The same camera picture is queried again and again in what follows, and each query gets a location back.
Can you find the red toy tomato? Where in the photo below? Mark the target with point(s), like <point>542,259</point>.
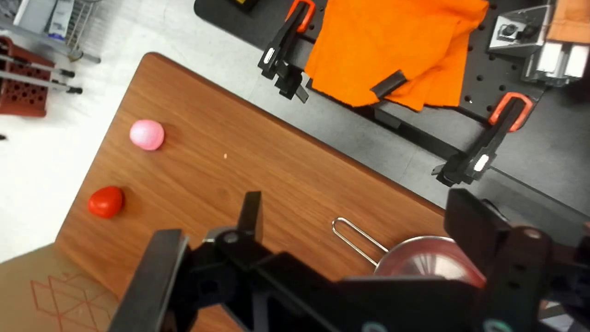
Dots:
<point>105,202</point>

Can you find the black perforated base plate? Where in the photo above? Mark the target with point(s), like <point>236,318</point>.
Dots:
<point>214,12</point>

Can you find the silver metal pan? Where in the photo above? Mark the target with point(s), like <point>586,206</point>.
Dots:
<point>430,261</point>

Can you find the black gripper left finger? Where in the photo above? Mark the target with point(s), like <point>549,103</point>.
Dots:
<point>149,283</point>

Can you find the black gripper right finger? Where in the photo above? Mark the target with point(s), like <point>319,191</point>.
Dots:
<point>509,270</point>

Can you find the pink toy ball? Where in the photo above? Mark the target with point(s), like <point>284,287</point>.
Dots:
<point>146,136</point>

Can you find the brown cardboard panel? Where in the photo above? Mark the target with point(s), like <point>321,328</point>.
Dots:
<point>37,296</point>

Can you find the red perforated crate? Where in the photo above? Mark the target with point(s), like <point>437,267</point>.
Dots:
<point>20,93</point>

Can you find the bright orange folded cloth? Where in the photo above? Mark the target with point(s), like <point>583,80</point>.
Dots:
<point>380,44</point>

